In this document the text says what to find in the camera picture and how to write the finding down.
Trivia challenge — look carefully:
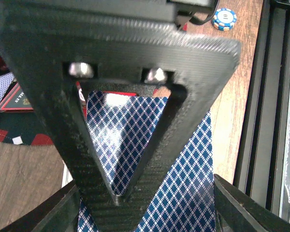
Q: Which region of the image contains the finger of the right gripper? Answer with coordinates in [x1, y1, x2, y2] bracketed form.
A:
[0, 0, 241, 232]

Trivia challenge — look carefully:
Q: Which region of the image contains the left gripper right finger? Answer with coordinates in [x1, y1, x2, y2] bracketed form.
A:
[214, 174, 290, 232]

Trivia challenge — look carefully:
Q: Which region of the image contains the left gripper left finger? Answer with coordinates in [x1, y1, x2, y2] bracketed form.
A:
[1, 181, 80, 232]

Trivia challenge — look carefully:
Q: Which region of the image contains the blue backed card deck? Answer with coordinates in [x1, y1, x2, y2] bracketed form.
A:
[77, 91, 216, 232]

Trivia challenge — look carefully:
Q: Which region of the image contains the black triangular dealer button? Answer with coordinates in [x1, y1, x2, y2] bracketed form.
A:
[0, 83, 33, 113]

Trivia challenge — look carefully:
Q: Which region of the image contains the orange black chip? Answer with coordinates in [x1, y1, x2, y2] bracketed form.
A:
[75, 81, 87, 119]

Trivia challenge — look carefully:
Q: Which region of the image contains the white playing card box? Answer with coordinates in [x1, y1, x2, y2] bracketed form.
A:
[61, 164, 73, 188]

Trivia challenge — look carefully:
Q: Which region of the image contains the round red black poker mat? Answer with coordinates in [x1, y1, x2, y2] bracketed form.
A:
[0, 50, 56, 146]

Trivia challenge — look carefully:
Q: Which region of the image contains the black aluminium front rail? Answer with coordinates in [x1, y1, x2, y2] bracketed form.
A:
[233, 0, 290, 215]

